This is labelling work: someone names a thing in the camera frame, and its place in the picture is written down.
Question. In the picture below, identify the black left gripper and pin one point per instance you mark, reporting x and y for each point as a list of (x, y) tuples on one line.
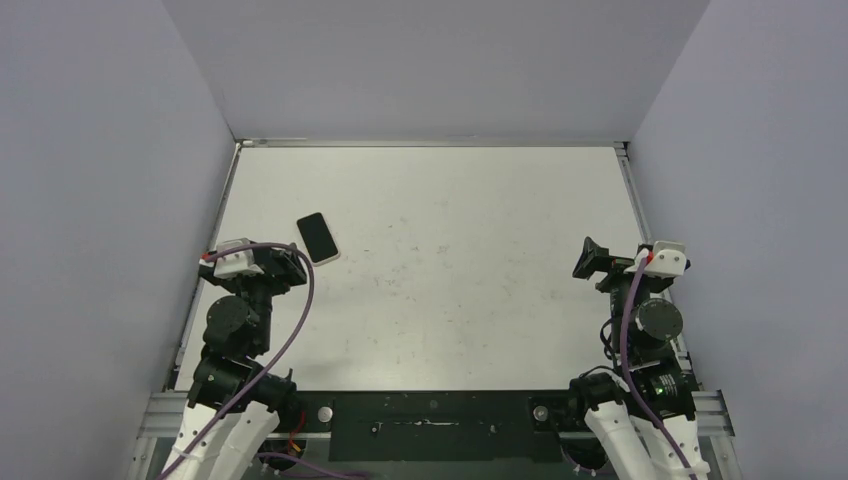
[(292, 273)]

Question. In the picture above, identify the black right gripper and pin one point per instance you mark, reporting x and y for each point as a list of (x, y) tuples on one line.
[(611, 266)]

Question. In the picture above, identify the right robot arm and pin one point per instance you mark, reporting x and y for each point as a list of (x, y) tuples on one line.
[(640, 408)]

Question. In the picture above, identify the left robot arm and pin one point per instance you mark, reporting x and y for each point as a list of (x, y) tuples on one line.
[(234, 402)]

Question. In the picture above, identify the phone in beige case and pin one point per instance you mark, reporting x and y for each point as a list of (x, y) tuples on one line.
[(318, 239)]

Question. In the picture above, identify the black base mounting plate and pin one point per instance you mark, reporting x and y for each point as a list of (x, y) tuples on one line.
[(471, 425)]

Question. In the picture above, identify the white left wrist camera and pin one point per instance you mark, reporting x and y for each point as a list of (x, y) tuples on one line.
[(235, 264)]

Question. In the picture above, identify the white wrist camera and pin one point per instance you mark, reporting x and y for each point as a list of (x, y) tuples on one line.
[(667, 259), (235, 264)]

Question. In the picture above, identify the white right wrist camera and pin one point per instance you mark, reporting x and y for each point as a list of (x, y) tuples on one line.
[(667, 259)]

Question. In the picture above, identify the aluminium frame rail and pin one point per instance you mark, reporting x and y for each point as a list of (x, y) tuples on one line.
[(163, 415)]

